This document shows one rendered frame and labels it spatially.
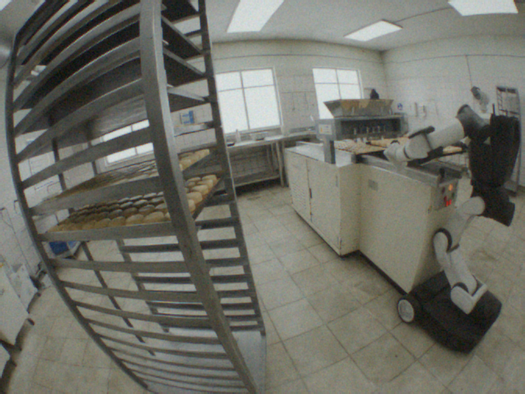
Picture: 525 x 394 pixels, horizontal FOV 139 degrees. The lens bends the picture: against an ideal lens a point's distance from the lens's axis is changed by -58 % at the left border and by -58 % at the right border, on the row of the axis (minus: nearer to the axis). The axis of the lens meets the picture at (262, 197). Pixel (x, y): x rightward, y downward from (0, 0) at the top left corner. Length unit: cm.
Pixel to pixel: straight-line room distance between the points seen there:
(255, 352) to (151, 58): 125
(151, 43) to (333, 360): 146
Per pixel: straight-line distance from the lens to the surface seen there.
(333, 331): 150
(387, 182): 152
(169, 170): 37
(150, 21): 43
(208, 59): 84
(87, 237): 61
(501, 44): 536
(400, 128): 203
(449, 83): 563
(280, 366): 137
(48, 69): 68
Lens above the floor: 121
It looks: 19 degrees down
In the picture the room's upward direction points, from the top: 9 degrees counter-clockwise
